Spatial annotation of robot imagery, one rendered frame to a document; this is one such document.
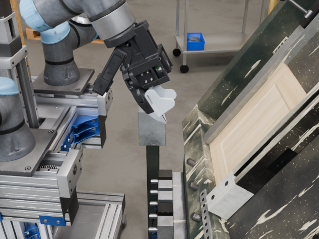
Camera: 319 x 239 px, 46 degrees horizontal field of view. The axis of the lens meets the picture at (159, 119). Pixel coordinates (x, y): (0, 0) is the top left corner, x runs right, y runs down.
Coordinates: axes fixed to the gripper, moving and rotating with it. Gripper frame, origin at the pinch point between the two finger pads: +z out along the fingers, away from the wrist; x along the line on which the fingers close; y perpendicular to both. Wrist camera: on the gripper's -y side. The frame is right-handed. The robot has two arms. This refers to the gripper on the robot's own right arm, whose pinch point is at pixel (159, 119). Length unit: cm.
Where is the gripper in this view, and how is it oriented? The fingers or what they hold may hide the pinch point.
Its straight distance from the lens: 78.4
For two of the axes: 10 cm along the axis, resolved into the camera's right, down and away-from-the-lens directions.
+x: 1.1, -5.3, 8.4
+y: 8.8, -3.4, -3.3
